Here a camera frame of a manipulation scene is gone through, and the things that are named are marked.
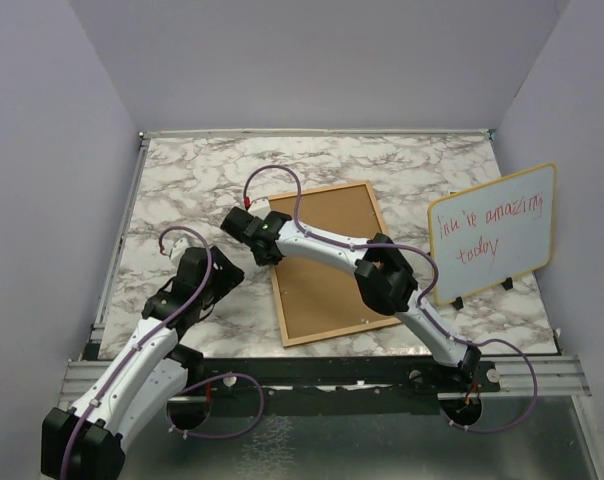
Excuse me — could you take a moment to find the yellow rimmed whiteboard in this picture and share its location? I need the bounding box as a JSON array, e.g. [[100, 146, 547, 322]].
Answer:
[[427, 163, 557, 305]]

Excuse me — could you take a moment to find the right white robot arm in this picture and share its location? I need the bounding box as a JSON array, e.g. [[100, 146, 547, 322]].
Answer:
[[221, 207, 481, 391]]

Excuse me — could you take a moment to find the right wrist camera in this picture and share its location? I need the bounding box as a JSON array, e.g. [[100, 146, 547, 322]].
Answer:
[[249, 197, 271, 217]]

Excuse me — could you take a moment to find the aluminium rail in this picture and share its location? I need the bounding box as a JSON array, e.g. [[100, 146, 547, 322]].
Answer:
[[59, 356, 589, 439]]

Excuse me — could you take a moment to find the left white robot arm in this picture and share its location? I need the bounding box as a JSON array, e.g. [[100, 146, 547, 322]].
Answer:
[[40, 246, 244, 479]]

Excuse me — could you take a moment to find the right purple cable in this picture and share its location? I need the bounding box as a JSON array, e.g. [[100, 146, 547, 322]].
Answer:
[[242, 165, 539, 435]]

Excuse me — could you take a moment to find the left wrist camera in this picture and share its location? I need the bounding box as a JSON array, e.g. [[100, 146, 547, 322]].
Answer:
[[168, 237, 191, 264]]

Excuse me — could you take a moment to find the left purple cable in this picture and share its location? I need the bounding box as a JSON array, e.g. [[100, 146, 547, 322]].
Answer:
[[59, 225, 266, 480]]

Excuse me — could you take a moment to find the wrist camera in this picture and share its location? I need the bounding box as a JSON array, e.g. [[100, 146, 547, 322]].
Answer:
[[168, 237, 191, 264], [249, 197, 271, 217]]

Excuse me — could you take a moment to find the purple cable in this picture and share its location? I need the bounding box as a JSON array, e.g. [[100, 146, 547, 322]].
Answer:
[[59, 225, 266, 480], [242, 165, 539, 435]]

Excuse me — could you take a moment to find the black mounting base plate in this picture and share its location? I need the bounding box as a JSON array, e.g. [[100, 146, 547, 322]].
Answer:
[[169, 347, 500, 417]]

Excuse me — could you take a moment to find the wooden picture frame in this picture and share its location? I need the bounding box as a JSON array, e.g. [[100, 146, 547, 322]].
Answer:
[[261, 180, 404, 349]]

